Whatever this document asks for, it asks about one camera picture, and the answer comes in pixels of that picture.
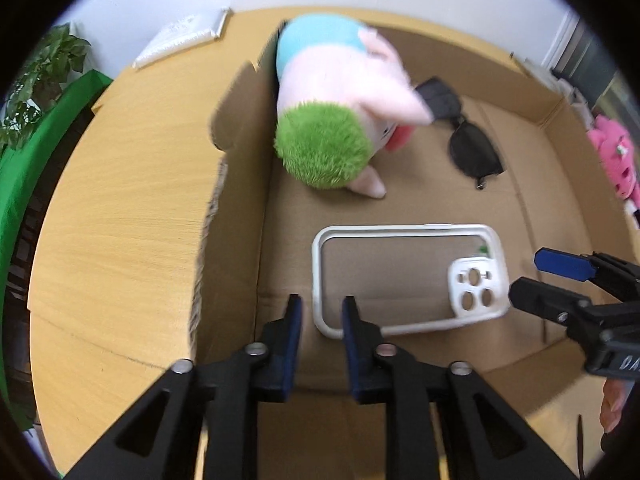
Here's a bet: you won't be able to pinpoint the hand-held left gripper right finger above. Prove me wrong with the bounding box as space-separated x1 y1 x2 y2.
341 296 578 480

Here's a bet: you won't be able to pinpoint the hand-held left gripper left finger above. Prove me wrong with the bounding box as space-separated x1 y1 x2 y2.
62 292 304 480

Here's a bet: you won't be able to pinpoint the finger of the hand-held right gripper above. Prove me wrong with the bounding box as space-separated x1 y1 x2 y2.
534 246 640 303
509 276 594 330

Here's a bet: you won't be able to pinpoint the white clear phone case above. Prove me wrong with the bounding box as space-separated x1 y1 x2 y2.
311 222 511 338

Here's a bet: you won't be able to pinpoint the cardboard box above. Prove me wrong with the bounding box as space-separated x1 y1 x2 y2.
190 7 626 480

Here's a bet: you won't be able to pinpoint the person's right hand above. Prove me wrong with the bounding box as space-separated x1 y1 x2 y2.
600 377 629 434

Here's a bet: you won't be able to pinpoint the black sunglasses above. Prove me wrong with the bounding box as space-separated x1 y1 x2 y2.
415 76 505 191

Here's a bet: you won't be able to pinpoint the blue pink green plush toy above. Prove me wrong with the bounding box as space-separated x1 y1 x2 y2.
272 14 433 200

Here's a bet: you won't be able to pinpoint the white padded envelope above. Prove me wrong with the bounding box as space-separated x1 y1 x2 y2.
132 7 232 70

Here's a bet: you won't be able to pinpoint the green leafy plant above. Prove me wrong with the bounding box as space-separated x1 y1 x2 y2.
0 22 92 153

